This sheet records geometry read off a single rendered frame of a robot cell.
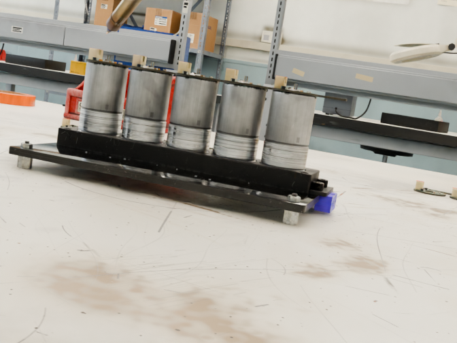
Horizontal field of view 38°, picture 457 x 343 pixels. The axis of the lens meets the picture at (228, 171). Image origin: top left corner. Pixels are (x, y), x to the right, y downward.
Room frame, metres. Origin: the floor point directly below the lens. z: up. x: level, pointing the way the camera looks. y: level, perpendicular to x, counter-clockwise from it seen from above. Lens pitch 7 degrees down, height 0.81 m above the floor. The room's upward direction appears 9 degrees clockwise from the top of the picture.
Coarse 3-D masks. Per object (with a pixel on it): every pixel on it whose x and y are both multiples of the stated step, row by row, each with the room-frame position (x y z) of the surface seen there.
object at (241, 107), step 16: (224, 96) 0.36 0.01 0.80; (240, 96) 0.35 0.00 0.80; (256, 96) 0.35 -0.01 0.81; (224, 112) 0.36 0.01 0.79; (240, 112) 0.35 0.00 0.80; (256, 112) 0.35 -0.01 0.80; (224, 128) 0.35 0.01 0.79; (240, 128) 0.35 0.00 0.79; (256, 128) 0.36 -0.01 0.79; (224, 144) 0.35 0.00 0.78; (240, 144) 0.35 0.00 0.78; (256, 144) 0.36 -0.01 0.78; (240, 160) 0.35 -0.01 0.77
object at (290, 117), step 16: (272, 96) 0.35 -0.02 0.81; (288, 96) 0.34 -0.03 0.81; (304, 96) 0.34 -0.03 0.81; (272, 112) 0.35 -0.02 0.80; (288, 112) 0.34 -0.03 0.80; (304, 112) 0.35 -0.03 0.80; (272, 128) 0.35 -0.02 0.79; (288, 128) 0.34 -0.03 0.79; (304, 128) 0.35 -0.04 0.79; (272, 144) 0.35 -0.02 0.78; (288, 144) 0.34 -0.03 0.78; (304, 144) 0.35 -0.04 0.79; (272, 160) 0.35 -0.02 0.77; (288, 160) 0.34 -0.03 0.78; (304, 160) 0.35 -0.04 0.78
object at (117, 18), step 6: (126, 0) 0.34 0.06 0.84; (132, 0) 0.34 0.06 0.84; (138, 0) 0.34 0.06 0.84; (120, 6) 0.35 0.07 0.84; (126, 6) 0.35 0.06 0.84; (132, 6) 0.34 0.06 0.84; (114, 12) 0.36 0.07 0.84; (120, 12) 0.35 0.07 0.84; (126, 12) 0.35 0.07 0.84; (132, 12) 0.35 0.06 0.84; (108, 18) 0.36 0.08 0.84; (114, 18) 0.36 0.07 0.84; (120, 18) 0.36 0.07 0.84; (126, 18) 0.36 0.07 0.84; (108, 24) 0.36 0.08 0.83; (114, 24) 0.36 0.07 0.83; (120, 24) 0.36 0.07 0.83; (114, 30) 0.37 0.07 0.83
